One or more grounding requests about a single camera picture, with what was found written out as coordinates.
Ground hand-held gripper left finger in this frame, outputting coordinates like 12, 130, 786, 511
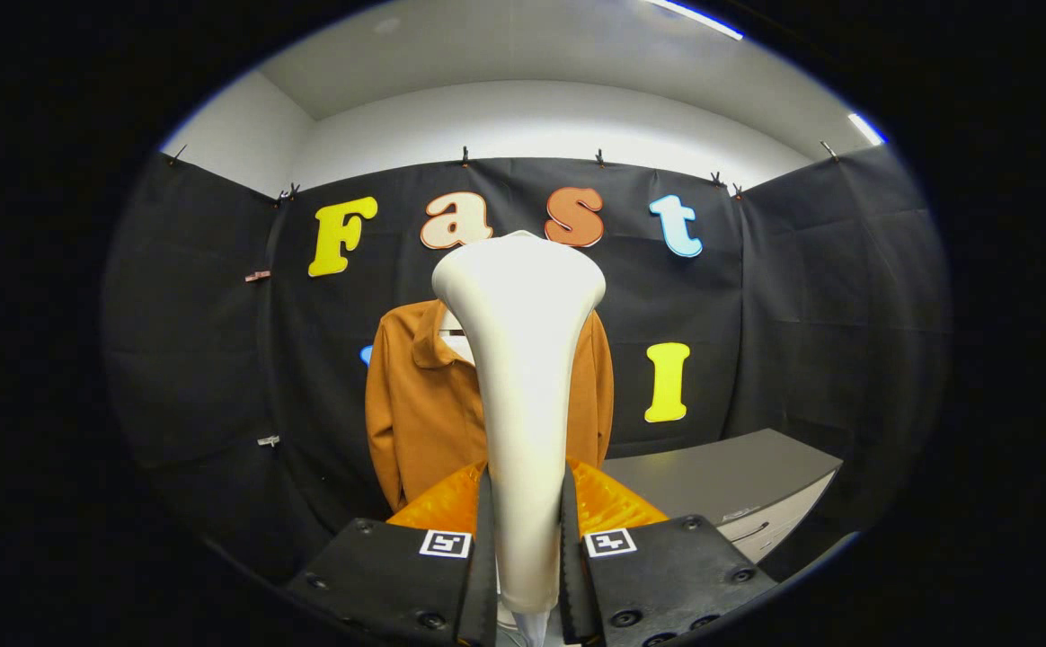
285, 458, 499, 647

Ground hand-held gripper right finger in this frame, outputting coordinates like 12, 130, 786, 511
559, 456, 780, 647

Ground brown button shirt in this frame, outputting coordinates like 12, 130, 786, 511
365, 299, 616, 513

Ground white garment steamer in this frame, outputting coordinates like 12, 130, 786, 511
431, 230, 607, 647

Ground grey cabinet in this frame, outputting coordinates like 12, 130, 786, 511
602, 429, 845, 565

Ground white mannequin torso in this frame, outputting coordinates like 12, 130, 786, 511
440, 310, 479, 365

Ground black backdrop cloth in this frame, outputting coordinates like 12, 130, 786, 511
101, 144, 951, 576

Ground small ceiling light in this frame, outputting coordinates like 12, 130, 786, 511
847, 112, 888, 146

